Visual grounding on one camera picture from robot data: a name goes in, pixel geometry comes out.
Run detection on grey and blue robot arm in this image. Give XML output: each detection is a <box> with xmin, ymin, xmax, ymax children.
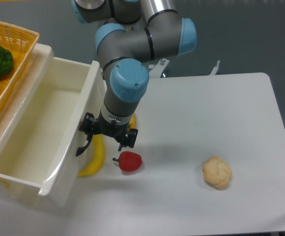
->
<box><xmin>72</xmin><ymin>0</ymin><xmax>197</xmax><ymax>148</ymax></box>

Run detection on red bell pepper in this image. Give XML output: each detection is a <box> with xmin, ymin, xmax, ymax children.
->
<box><xmin>113</xmin><ymin>151</ymin><xmax>143</xmax><ymax>172</ymax></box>

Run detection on yellow bell pepper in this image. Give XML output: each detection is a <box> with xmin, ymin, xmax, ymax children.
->
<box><xmin>127</xmin><ymin>114</ymin><xmax>137</xmax><ymax>129</ymax></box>

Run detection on black top drawer handle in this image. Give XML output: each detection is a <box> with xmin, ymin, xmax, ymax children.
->
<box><xmin>76</xmin><ymin>134</ymin><xmax>93</xmax><ymax>156</ymax></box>

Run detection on yellow banana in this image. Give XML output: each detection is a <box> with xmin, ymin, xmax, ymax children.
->
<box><xmin>77</xmin><ymin>135</ymin><xmax>105</xmax><ymax>177</ymax></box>

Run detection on beige cauliflower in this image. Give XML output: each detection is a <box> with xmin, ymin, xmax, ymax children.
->
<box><xmin>202</xmin><ymin>156</ymin><xmax>232</xmax><ymax>189</ymax></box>

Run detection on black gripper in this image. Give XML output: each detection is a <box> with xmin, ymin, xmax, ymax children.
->
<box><xmin>79</xmin><ymin>112</ymin><xmax>138</xmax><ymax>151</ymax></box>

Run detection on yellow woven basket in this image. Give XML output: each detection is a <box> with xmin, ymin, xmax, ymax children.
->
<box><xmin>0</xmin><ymin>17</ymin><xmax>40</xmax><ymax>135</ymax></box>

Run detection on white metal mounting bracket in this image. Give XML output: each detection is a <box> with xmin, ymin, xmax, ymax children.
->
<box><xmin>149</xmin><ymin>58</ymin><xmax>221</xmax><ymax>78</ymax></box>

